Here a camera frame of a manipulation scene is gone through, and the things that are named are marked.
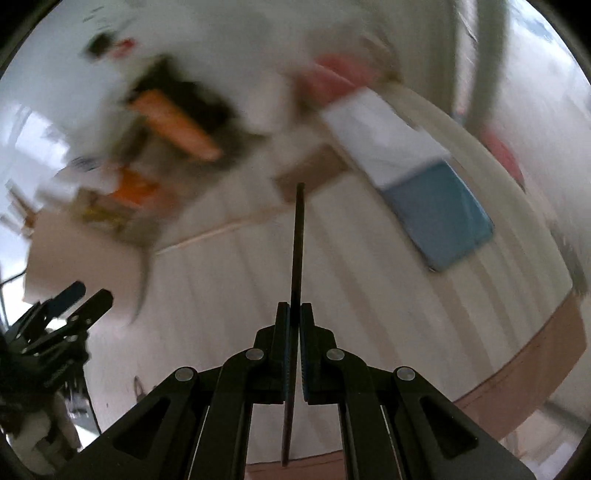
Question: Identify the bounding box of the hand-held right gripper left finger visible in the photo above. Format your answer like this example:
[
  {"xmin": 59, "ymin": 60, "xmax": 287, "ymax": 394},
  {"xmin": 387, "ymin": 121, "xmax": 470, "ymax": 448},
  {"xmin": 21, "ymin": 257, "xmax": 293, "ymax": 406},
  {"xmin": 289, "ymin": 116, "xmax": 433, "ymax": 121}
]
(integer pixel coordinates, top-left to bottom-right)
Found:
[{"xmin": 60, "ymin": 302, "xmax": 291, "ymax": 480}]

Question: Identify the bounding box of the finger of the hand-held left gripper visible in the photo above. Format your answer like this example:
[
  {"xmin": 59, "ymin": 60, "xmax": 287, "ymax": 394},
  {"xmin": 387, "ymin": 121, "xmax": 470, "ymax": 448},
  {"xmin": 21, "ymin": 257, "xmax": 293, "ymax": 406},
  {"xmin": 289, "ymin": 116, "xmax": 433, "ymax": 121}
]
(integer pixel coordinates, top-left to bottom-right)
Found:
[
  {"xmin": 21, "ymin": 290, "xmax": 114, "ymax": 356},
  {"xmin": 9, "ymin": 282, "xmax": 87, "ymax": 335}
]

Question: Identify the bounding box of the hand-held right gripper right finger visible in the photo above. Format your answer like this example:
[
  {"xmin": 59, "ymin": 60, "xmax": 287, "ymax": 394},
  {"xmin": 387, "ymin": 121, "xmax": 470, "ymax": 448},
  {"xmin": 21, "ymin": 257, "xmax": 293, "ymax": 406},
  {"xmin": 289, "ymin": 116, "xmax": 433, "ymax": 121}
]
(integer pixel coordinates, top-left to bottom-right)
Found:
[{"xmin": 301, "ymin": 303, "xmax": 536, "ymax": 480}]

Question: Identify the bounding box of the thin black chopstick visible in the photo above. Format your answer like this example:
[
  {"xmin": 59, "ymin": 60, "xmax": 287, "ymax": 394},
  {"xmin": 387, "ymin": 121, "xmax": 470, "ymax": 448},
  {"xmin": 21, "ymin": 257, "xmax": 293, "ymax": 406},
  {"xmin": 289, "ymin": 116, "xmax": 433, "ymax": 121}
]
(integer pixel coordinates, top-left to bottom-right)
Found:
[{"xmin": 281, "ymin": 182, "xmax": 306, "ymax": 466}]

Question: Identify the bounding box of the person's left hand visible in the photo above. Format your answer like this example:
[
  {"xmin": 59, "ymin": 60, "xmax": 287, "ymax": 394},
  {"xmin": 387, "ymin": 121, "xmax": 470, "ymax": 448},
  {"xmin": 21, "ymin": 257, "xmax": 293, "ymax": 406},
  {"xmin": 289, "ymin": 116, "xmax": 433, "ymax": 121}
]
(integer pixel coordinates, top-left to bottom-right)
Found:
[{"xmin": 7, "ymin": 397, "xmax": 81, "ymax": 474}]

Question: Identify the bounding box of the cardboard box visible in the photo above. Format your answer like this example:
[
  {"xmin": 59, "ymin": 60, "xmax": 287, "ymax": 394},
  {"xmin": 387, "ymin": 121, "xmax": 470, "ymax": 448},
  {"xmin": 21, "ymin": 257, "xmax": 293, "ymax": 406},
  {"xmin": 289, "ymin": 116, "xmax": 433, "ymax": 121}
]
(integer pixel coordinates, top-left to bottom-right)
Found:
[{"xmin": 25, "ymin": 185, "xmax": 158, "ymax": 301}]

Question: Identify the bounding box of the small orange packet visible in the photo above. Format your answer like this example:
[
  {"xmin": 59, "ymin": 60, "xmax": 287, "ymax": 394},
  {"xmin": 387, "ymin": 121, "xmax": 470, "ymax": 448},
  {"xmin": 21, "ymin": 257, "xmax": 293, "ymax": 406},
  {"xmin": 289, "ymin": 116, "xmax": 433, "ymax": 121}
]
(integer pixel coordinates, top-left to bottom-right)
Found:
[{"xmin": 111, "ymin": 168, "xmax": 160, "ymax": 208}]

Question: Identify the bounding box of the brown cardboard piece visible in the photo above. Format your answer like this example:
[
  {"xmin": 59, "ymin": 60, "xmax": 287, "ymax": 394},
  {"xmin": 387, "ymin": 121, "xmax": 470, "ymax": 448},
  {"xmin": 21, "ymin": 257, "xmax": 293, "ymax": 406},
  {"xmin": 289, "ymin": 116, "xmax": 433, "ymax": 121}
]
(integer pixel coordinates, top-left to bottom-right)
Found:
[{"xmin": 274, "ymin": 145, "xmax": 347, "ymax": 201}]

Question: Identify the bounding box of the blue and white packet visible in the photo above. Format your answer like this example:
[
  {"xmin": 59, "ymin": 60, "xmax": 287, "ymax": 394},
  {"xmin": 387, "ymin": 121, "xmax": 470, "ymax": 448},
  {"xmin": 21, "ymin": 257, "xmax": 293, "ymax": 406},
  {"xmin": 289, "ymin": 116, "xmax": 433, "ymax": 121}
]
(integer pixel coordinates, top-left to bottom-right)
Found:
[{"xmin": 321, "ymin": 88, "xmax": 496, "ymax": 274}]

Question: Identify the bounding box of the long orange packet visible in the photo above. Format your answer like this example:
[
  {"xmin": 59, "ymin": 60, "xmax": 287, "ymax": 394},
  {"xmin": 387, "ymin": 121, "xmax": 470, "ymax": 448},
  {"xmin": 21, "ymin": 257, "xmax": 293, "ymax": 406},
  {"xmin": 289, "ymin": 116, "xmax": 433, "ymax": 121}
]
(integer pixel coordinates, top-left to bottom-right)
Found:
[{"xmin": 129, "ymin": 90, "xmax": 222, "ymax": 162}]

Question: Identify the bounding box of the black box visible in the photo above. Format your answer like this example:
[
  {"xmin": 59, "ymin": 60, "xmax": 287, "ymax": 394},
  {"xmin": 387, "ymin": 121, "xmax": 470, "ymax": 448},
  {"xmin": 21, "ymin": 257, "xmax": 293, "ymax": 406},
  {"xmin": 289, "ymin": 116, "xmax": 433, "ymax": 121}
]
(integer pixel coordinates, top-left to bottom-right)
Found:
[{"xmin": 124, "ymin": 55, "xmax": 236, "ymax": 148}]

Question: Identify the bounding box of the red cloth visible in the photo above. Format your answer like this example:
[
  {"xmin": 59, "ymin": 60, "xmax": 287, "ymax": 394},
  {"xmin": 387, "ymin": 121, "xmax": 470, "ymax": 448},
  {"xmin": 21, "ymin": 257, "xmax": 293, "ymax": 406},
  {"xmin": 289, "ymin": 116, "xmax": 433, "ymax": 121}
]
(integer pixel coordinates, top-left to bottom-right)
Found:
[{"xmin": 480, "ymin": 129, "xmax": 527, "ymax": 192}]

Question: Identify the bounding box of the grey green pole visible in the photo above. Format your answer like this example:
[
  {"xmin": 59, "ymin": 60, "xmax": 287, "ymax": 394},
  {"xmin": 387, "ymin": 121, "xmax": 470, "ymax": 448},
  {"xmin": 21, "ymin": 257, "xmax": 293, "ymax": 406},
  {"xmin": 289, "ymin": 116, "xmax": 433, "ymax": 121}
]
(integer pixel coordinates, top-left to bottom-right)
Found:
[{"xmin": 462, "ymin": 0, "xmax": 509, "ymax": 134}]

